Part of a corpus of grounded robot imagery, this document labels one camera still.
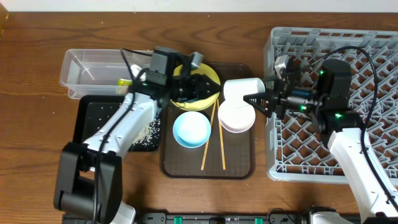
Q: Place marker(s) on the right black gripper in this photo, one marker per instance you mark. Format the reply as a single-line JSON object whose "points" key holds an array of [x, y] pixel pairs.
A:
{"points": [[280, 100]]}

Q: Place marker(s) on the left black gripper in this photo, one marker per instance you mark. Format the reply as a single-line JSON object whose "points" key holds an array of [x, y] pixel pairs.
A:
{"points": [[189, 88]]}

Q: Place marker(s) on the yellow plate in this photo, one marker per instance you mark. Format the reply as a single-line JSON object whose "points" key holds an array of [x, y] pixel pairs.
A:
{"points": [[201, 104]]}

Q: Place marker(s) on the white cup green inside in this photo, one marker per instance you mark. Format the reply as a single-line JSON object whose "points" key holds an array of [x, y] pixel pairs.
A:
{"points": [[235, 89]]}

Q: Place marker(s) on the light blue bowl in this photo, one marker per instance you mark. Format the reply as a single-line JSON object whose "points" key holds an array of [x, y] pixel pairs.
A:
{"points": [[191, 129]]}

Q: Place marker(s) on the pile of rice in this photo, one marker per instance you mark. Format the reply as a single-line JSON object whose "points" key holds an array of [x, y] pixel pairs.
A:
{"points": [[99, 113]]}

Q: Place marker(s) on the green snack wrapper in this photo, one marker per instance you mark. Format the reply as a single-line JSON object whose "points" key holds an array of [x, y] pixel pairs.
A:
{"points": [[122, 86]]}

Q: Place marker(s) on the white tissue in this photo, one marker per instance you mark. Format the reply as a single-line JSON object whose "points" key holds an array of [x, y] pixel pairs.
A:
{"points": [[135, 71]]}

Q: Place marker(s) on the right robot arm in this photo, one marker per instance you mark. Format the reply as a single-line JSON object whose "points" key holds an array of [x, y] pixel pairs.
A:
{"points": [[341, 129]]}

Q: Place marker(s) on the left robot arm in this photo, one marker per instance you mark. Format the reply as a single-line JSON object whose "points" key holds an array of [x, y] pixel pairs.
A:
{"points": [[89, 180]]}

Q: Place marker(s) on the grey dishwasher rack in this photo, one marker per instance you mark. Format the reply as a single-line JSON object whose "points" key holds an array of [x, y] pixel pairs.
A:
{"points": [[294, 152]]}

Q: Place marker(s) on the black waste tray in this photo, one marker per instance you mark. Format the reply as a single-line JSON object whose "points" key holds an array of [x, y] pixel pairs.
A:
{"points": [[83, 104]]}

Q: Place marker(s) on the clear plastic waste bin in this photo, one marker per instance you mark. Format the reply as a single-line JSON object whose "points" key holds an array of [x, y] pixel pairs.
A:
{"points": [[97, 71]]}

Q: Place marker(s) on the right wooden chopstick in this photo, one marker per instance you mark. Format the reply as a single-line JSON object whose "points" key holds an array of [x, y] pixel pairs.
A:
{"points": [[221, 137]]}

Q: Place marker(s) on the wooden chopstick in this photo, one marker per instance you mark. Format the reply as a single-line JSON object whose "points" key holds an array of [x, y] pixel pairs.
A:
{"points": [[221, 137], [207, 142]]}

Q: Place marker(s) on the left wooden chopstick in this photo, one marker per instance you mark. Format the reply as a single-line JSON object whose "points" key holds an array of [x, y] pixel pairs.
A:
{"points": [[207, 142]]}

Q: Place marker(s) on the brown serving tray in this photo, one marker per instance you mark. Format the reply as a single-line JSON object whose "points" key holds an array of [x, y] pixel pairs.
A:
{"points": [[177, 161]]}

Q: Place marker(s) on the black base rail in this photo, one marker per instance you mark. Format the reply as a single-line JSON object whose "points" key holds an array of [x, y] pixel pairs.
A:
{"points": [[161, 218]]}

